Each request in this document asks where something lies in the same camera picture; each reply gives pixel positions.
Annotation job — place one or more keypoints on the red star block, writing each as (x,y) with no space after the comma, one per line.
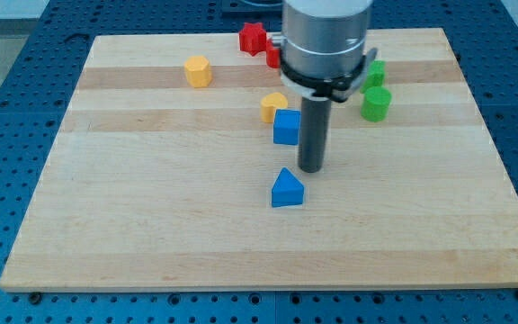
(252,38)

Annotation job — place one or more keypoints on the green block behind cylinder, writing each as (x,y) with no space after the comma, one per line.
(376,75)

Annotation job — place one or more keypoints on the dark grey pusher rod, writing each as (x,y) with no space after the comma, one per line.
(314,121)

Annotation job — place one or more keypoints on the wooden board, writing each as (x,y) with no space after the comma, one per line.
(152,185)

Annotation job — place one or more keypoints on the yellow heart block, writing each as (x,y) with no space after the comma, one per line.
(270,104)

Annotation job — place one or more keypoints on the blue cube block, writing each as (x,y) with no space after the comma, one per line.
(286,127)

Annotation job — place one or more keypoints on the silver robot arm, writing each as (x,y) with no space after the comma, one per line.
(325,25)

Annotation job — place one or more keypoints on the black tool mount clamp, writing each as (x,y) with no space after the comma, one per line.
(320,76)

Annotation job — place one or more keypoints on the red block behind arm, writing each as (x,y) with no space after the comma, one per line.
(272,54)

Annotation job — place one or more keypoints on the yellow hexagon block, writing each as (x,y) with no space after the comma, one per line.
(197,70)

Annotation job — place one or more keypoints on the blue triangle block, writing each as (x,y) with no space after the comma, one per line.
(287,190)

